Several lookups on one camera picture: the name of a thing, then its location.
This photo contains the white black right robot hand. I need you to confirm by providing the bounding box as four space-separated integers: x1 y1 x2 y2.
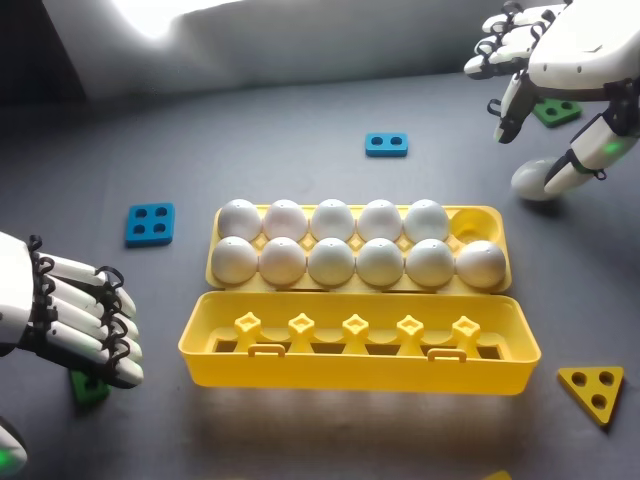
463 0 640 201

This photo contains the white toy egg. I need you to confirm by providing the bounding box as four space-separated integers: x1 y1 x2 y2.
355 237 405 289
211 236 260 287
403 198 451 242
258 237 308 287
263 199 309 241
218 198 264 241
357 198 405 242
510 157 566 202
455 239 508 290
309 198 357 241
404 238 456 289
306 237 356 289

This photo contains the yellow egg carton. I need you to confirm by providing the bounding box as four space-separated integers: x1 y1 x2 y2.
178 202 543 397

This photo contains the large green two-hole block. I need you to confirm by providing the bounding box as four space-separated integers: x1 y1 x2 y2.
530 97 585 129

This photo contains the blue two-hole block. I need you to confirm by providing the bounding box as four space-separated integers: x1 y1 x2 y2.
364 132 409 159

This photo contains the grey table cloth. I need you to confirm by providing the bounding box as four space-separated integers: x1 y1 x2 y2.
0 69 640 480

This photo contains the yellow three-hole triangle block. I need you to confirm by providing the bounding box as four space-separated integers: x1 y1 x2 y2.
557 365 626 429

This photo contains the blue four-hole square block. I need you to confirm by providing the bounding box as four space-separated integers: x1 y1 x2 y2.
124 202 176 250

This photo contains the small green two-hole block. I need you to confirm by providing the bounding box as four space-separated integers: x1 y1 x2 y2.
69 369 112 404

